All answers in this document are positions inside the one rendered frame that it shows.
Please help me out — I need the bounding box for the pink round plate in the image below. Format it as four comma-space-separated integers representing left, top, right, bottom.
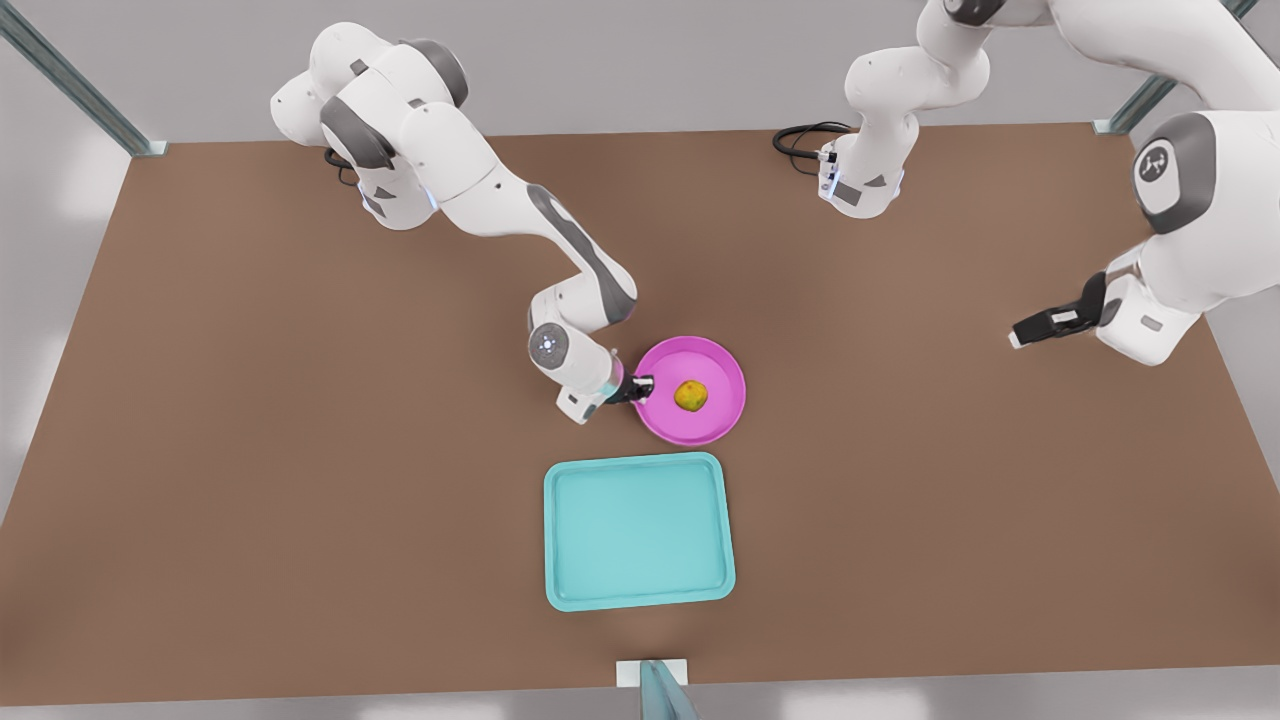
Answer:
635, 336, 747, 446

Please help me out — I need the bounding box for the turquoise rectangular tray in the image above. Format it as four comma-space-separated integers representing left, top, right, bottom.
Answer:
543, 451, 737, 613

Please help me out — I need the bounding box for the silver frame post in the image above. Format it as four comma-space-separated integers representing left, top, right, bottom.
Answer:
0, 0, 168, 159
1093, 0, 1261, 137
615, 658, 701, 720

